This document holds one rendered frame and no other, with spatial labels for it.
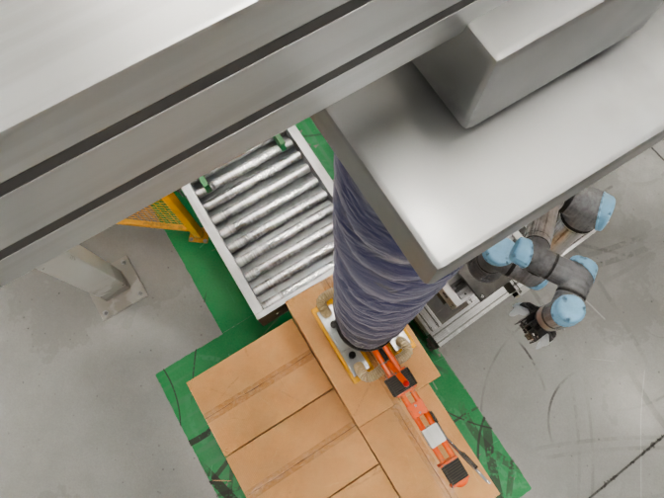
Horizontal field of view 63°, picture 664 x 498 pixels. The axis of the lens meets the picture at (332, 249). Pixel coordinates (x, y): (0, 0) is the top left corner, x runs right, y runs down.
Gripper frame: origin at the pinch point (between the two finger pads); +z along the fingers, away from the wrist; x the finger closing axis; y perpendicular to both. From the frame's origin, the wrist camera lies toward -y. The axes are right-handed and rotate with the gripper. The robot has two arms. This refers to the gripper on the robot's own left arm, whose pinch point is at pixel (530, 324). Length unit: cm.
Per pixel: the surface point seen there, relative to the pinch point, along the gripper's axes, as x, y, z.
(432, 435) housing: 13, 42, 32
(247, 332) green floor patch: -80, 84, 152
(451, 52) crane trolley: -28, 46, -141
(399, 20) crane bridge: -28, 51, -148
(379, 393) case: -9, 47, 57
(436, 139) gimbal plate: -26, 48, -136
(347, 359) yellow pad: -27, 51, 44
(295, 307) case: -58, 55, 58
